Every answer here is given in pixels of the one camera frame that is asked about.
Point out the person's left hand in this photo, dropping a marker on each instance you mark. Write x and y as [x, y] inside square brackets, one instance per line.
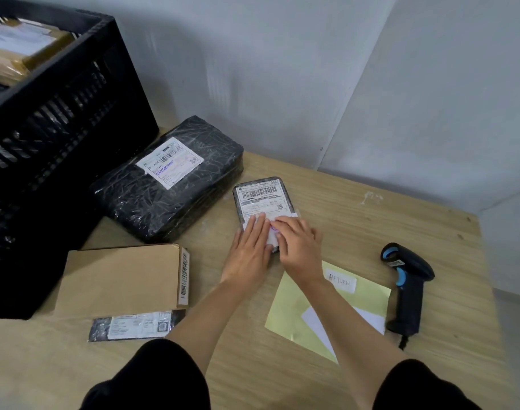
[249, 256]

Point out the person's right hand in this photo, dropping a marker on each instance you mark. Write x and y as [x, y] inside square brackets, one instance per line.
[302, 251]

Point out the small white return sticker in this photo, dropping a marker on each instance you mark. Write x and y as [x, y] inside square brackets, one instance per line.
[341, 282]

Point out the grey labelled parcel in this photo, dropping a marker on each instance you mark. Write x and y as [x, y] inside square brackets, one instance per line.
[260, 196]

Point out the yellow sticker backing sheet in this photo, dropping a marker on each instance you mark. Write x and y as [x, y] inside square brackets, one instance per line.
[285, 320]

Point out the large black parcel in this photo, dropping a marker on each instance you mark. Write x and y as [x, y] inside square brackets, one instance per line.
[191, 200]

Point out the black blue barcode scanner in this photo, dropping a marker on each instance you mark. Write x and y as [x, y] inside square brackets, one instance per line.
[409, 303]

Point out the cardboard box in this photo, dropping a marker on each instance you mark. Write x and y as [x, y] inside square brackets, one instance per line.
[114, 281]

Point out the small black parcel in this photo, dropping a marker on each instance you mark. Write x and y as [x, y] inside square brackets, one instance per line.
[132, 326]

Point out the black plastic crate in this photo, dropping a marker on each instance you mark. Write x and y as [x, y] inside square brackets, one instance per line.
[114, 102]

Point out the yellow taped parcel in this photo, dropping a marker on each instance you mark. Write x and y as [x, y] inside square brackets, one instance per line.
[12, 64]

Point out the person's left forearm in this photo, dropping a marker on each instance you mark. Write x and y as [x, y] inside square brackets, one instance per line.
[208, 320]

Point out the person's right forearm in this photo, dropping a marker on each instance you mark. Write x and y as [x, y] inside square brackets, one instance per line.
[354, 337]

